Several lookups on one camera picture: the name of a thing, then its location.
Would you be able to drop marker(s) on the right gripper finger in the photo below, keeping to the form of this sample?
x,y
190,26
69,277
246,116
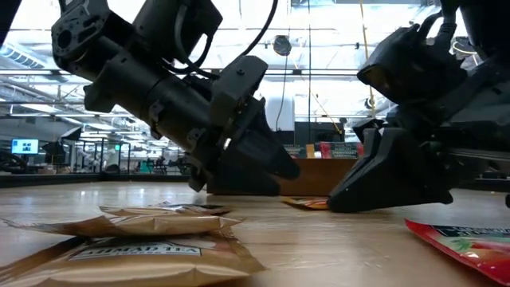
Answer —
x,y
368,127
398,175

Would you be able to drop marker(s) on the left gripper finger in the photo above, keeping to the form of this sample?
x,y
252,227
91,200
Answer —
x,y
247,131
239,183

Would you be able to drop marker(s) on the red strawberry tea bag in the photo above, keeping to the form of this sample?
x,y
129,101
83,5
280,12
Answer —
x,y
340,150
470,251

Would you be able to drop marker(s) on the beige vanilla cinnamon tea bag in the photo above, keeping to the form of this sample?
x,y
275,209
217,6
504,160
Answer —
x,y
179,208
119,263
294,151
139,225

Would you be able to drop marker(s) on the orange mango tea bag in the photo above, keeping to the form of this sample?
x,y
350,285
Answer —
x,y
310,151
308,203

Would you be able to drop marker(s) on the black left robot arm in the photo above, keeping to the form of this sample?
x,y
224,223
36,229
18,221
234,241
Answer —
x,y
119,75

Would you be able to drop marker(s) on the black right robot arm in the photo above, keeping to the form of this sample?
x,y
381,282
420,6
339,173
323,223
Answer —
x,y
490,24

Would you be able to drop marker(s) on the black perforated computer case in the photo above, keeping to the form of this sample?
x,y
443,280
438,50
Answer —
x,y
318,133

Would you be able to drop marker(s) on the wooden three-compartment tray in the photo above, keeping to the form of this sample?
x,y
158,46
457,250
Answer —
x,y
318,177

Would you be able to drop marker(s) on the round dark ceiling fixture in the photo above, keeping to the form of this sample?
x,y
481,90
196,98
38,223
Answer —
x,y
282,45

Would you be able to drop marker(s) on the lit computer monitor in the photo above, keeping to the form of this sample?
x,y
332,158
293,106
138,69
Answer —
x,y
24,146

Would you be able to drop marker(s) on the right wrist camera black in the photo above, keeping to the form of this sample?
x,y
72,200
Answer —
x,y
410,68

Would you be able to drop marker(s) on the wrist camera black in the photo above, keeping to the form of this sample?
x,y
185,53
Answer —
x,y
410,68
207,20

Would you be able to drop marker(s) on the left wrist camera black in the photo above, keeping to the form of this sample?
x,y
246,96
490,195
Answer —
x,y
207,20

